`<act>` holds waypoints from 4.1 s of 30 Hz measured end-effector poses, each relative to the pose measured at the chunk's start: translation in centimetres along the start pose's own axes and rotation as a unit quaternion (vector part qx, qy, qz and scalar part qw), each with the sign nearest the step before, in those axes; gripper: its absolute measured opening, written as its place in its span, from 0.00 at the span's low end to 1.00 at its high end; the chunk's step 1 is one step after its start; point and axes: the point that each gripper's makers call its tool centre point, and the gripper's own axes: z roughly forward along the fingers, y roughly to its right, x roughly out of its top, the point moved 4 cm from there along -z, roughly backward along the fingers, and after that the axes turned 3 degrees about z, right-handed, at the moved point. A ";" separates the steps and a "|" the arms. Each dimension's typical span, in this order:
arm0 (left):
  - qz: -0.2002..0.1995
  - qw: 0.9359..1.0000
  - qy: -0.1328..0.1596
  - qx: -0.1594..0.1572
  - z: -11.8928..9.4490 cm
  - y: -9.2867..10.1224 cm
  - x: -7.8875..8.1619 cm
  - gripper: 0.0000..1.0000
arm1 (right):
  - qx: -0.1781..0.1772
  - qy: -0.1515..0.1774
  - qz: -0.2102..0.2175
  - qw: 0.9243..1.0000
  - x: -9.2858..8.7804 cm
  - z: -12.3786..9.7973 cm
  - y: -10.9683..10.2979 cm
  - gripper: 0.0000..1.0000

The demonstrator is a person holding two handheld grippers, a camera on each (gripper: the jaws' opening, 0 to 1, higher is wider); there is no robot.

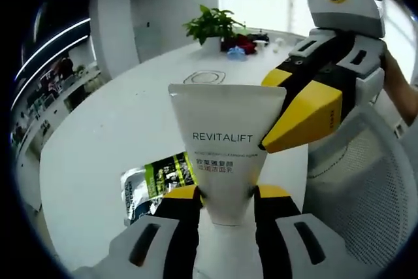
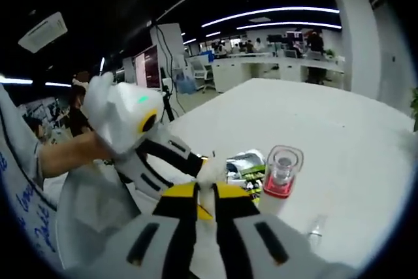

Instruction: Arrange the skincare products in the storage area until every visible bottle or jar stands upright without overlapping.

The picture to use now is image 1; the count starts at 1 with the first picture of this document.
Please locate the small white object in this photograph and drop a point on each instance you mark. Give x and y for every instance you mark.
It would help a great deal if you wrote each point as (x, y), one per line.
(279, 42)
(276, 50)

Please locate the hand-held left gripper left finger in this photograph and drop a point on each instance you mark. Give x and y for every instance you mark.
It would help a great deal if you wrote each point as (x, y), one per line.
(170, 236)

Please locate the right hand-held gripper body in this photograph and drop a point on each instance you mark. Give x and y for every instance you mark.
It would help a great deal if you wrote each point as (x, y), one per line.
(352, 11)

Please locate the blue cloth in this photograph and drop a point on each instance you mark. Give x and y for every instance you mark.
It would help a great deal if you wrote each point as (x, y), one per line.
(236, 53)

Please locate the potted green plant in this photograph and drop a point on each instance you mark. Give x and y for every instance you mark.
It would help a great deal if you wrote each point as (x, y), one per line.
(212, 24)

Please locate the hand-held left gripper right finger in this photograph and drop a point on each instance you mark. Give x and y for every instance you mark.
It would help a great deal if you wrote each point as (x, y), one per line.
(277, 236)

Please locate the green skincare sachet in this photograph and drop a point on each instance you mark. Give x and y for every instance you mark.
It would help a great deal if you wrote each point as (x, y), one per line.
(156, 177)

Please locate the white mesh chair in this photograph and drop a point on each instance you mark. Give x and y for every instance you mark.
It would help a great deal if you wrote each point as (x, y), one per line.
(369, 174)

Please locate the white skincare tube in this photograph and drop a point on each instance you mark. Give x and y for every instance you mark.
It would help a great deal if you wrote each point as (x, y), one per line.
(225, 119)

